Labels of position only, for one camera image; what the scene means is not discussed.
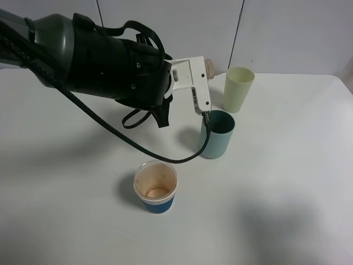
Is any teal plastic cup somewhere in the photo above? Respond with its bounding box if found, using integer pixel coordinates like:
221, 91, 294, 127
201, 110, 236, 159

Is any pale yellow plastic cup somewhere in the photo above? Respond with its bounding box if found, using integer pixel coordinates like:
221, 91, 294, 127
223, 67, 255, 113

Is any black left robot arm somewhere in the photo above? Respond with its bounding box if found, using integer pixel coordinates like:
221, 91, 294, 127
1, 10, 172, 128

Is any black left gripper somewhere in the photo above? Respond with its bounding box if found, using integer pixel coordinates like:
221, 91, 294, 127
65, 13, 173, 128

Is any black camera cable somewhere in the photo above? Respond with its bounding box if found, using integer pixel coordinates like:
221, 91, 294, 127
0, 19, 212, 165

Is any blue sleeved clear cup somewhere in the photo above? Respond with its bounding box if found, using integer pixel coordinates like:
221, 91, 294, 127
133, 160, 179, 214

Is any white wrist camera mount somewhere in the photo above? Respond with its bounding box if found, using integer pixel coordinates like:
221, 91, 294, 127
164, 56, 211, 115

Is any plastic drink bottle with label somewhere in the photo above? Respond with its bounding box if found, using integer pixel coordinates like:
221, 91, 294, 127
204, 59, 215, 80

